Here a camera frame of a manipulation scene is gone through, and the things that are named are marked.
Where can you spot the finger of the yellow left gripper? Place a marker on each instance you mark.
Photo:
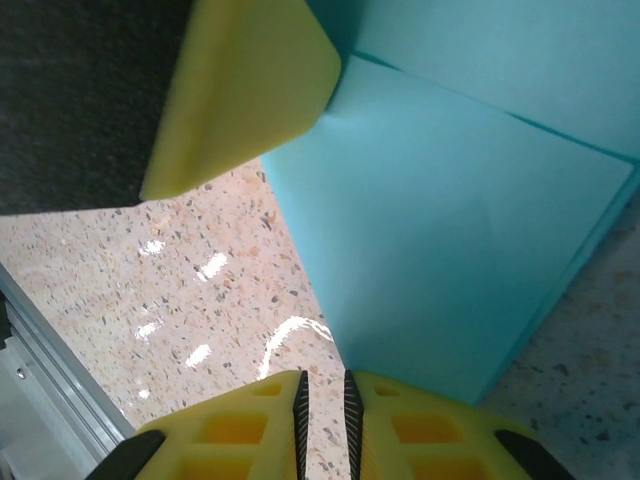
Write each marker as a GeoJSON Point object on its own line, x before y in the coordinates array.
{"type": "Point", "coordinates": [240, 90]}

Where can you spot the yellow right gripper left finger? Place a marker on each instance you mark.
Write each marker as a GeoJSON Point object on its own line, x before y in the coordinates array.
{"type": "Point", "coordinates": [225, 430]}

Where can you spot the light blue cloth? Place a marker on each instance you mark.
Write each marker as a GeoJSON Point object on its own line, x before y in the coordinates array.
{"type": "Point", "coordinates": [425, 200]}

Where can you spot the wide aluminium frame rail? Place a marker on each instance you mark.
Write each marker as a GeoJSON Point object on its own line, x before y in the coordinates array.
{"type": "Point", "coordinates": [45, 380]}

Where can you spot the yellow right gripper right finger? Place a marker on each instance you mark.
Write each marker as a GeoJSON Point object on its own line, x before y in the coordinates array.
{"type": "Point", "coordinates": [425, 430]}

